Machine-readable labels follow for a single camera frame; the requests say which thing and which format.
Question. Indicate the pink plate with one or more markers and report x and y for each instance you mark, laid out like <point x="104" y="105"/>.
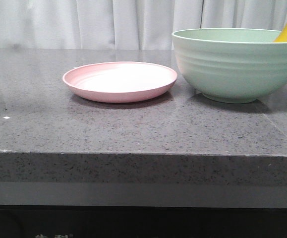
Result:
<point x="120" y="82"/>

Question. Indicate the white curtain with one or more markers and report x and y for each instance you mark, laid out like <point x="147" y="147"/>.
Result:
<point x="126" y="24"/>

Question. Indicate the black cabinet under counter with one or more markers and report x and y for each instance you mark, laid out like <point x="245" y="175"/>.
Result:
<point x="140" y="222"/>

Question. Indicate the green bowl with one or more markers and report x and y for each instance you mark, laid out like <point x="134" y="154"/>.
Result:
<point x="232" y="65"/>

